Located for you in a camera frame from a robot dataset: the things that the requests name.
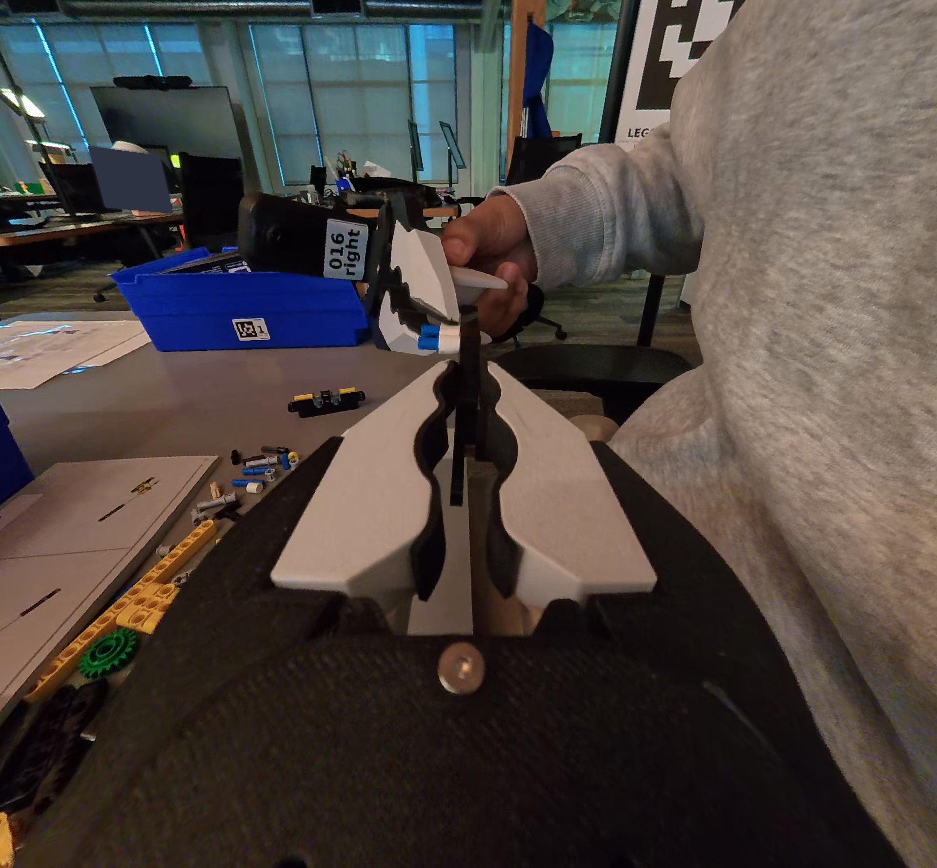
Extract black mesh office chair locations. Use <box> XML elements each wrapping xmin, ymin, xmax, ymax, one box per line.
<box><xmin>504</xmin><ymin>135</ymin><xmax>584</xmax><ymax>343</ymax></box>

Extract blue cloth flag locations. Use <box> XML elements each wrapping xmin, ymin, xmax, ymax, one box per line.
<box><xmin>521</xmin><ymin>18</ymin><xmax>555</xmax><ymax>142</ymax></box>

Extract long black lego beam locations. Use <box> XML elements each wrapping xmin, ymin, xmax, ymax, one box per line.
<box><xmin>447</xmin><ymin>304</ymin><xmax>484</xmax><ymax>507</ymax></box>

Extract person's grey sweatshirt torso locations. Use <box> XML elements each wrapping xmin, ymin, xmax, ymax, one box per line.
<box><xmin>608</xmin><ymin>0</ymin><xmax>937</xmax><ymax>868</ymax></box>

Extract large black monitor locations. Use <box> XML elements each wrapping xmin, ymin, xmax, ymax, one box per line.
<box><xmin>90</xmin><ymin>75</ymin><xmax>247</xmax><ymax>165</ymax></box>

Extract pile of black lego pieces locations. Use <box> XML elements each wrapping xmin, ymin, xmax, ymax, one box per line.
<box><xmin>0</xmin><ymin>679</ymin><xmax>112</xmax><ymax>819</ymax></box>

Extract blue plastic bin with tag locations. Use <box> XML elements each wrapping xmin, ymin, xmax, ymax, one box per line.
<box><xmin>110</xmin><ymin>246</ymin><xmax>371</xmax><ymax>354</ymax></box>

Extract yellow lego beams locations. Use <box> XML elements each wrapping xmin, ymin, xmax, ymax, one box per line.
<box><xmin>24</xmin><ymin>519</ymin><xmax>220</xmax><ymax>702</ymax></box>

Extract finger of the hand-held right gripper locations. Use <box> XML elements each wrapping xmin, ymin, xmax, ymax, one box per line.
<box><xmin>388</xmin><ymin>222</ymin><xmax>464</xmax><ymax>325</ymax></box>
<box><xmin>373</xmin><ymin>292</ymin><xmax>428</xmax><ymax>357</ymax></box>

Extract black and yellow lego assembly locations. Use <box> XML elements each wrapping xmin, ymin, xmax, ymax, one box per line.
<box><xmin>287</xmin><ymin>385</ymin><xmax>366</xmax><ymax>418</ymax></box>

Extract green lego gear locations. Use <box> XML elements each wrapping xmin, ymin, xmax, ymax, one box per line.
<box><xmin>78</xmin><ymin>627</ymin><xmax>141</xmax><ymax>680</ymax></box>

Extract person's right hand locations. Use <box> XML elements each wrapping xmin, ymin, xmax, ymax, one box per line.
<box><xmin>439</xmin><ymin>192</ymin><xmax>540</xmax><ymax>340</ymax></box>

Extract grey open instruction booklet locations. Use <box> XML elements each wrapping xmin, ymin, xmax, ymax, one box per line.
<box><xmin>0</xmin><ymin>454</ymin><xmax>221</xmax><ymax>711</ymax></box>

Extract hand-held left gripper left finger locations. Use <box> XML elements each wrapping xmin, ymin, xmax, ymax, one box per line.
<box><xmin>271</xmin><ymin>360</ymin><xmax>452</xmax><ymax>603</ymax></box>

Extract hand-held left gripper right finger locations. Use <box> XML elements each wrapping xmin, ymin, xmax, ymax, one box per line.
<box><xmin>479</xmin><ymin>360</ymin><xmax>657</xmax><ymax>607</ymax></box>

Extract small black monitor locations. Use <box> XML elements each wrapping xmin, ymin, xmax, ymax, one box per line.
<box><xmin>178</xmin><ymin>152</ymin><xmax>245</xmax><ymax>248</ymax></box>

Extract scattered small lego pieces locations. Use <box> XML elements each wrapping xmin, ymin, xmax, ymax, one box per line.
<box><xmin>189</xmin><ymin>444</ymin><xmax>303</xmax><ymax>526</ymax></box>

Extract white lego instruction booklet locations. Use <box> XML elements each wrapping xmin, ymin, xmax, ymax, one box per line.
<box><xmin>0</xmin><ymin>319</ymin><xmax>152</xmax><ymax>391</ymax></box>

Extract black and white marker poster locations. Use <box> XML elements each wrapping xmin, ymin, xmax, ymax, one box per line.
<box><xmin>599</xmin><ymin>0</ymin><xmax>793</xmax><ymax>146</ymax></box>

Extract person's right forearm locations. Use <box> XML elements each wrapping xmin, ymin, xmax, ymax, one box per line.
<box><xmin>487</xmin><ymin>142</ymin><xmax>705</xmax><ymax>292</ymax></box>

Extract wooden office desk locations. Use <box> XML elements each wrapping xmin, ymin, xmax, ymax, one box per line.
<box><xmin>0</xmin><ymin>211</ymin><xmax>185</xmax><ymax>248</ymax></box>

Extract wooden post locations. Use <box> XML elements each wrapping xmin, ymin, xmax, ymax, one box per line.
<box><xmin>505</xmin><ymin>0</ymin><xmax>553</xmax><ymax>177</ymax></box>

